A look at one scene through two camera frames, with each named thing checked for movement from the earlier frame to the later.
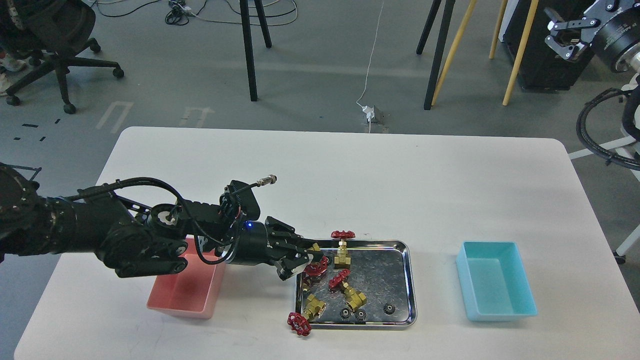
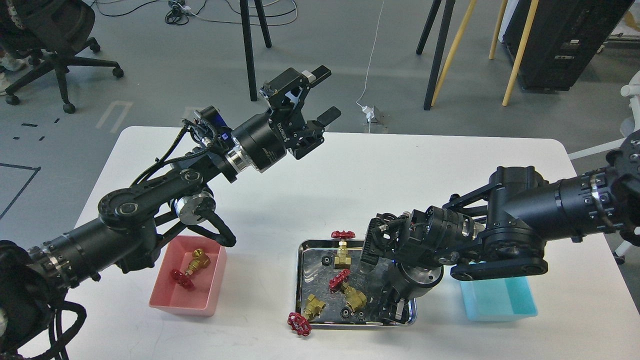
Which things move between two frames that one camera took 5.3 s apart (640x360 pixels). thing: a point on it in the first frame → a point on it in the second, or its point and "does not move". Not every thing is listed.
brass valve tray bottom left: (301, 324) does not move
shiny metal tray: (379, 291) does not move
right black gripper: (609, 40) → (396, 246)
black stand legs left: (246, 28) does not move
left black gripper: (258, 242) → (263, 140)
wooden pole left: (455, 53) does not move
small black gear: (345, 314) does not move
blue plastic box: (493, 281) does not move
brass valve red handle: (312, 269) → (199, 259)
